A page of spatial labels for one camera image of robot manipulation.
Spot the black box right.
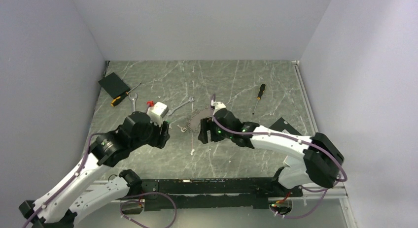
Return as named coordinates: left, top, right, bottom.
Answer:
left=269, top=117, right=301, bottom=135

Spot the silver wrench left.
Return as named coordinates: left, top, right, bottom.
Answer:
left=128, top=93, right=138, bottom=112

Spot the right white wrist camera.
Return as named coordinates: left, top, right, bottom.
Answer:
left=210, top=100, right=226, bottom=112

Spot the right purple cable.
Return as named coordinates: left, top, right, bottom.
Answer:
left=210, top=93, right=348, bottom=220

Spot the silver combination wrench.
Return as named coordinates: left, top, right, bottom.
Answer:
left=167, top=96, right=195, bottom=116

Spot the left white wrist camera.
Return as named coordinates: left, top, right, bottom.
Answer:
left=146, top=101, right=169, bottom=126

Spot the black box left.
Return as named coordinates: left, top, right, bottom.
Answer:
left=98, top=73, right=130, bottom=98

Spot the black box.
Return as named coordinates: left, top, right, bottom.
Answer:
left=98, top=73, right=130, bottom=98
left=269, top=117, right=301, bottom=135

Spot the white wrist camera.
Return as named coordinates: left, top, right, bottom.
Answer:
left=146, top=101, right=169, bottom=126
left=210, top=100, right=226, bottom=112

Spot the orange black screwdriver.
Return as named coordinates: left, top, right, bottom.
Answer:
left=111, top=82, right=141, bottom=107
left=252, top=83, right=266, bottom=115

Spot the orange black screwdriver left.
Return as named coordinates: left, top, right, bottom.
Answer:
left=111, top=82, right=141, bottom=107

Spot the large metal key ring plate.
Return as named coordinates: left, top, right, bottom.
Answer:
left=187, top=107, right=212, bottom=133

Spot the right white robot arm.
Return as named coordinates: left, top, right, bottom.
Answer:
left=198, top=108, right=346, bottom=196

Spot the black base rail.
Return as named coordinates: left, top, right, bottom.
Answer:
left=124, top=177, right=303, bottom=211

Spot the orange black screwdriver right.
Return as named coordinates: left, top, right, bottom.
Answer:
left=252, top=83, right=266, bottom=115

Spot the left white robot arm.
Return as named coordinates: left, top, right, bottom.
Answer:
left=19, top=106, right=170, bottom=228

